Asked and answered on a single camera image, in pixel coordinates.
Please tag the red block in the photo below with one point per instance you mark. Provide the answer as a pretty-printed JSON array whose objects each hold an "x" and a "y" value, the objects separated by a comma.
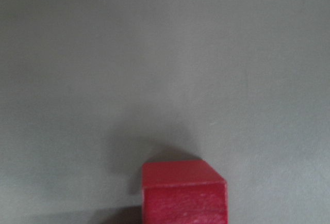
[{"x": 183, "y": 192}]

